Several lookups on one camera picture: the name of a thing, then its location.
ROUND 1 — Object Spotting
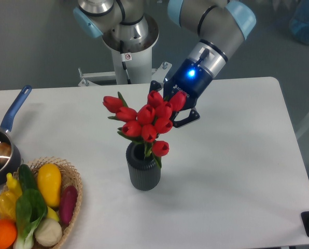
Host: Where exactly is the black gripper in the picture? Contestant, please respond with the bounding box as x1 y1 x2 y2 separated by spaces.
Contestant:
149 49 213 128

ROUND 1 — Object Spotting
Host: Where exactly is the red tulip bouquet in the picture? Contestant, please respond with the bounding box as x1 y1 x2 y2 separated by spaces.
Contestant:
103 90 187 167

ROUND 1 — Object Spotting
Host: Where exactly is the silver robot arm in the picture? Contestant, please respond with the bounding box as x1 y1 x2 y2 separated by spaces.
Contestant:
73 1 256 128

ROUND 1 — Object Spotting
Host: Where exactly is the dark grey ribbed vase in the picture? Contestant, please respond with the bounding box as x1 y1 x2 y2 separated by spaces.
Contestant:
126 143 161 191

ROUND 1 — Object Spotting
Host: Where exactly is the woven wicker basket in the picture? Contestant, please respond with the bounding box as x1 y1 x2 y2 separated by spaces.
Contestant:
0 156 83 249

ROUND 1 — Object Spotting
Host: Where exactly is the purple eggplant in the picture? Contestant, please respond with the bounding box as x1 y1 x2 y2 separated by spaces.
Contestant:
59 185 78 225

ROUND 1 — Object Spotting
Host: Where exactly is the yellow squash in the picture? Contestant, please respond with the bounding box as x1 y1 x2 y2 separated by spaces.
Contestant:
37 163 62 209

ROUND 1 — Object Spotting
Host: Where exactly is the blue translucent container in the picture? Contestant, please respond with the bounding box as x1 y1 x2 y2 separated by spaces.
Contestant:
289 1 309 45

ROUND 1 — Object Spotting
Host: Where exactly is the green cucumber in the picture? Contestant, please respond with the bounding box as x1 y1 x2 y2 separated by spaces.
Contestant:
18 164 38 192

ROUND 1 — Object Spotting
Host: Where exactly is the small yellow lemon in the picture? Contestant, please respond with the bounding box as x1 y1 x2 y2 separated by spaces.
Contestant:
46 206 60 222

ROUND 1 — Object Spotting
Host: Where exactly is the green bok choy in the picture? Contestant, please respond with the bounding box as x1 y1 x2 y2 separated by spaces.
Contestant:
13 189 48 248

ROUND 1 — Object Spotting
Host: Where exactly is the beige round bun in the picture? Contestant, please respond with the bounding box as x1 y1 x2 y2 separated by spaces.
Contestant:
35 218 62 247

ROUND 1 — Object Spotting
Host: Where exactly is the yellow bell pepper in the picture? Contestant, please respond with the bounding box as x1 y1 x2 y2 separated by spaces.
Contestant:
0 190 17 222

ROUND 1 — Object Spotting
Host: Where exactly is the orange fruit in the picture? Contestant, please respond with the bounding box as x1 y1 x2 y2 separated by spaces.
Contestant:
0 219 17 249

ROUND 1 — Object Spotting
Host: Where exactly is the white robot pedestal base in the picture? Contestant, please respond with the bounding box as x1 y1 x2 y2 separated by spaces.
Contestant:
78 13 176 87

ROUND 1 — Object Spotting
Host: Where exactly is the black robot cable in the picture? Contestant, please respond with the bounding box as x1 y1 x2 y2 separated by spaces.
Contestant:
119 40 132 85

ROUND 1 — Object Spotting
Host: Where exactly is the blue handled saucepan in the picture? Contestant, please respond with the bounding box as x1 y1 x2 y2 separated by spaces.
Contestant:
0 85 32 185

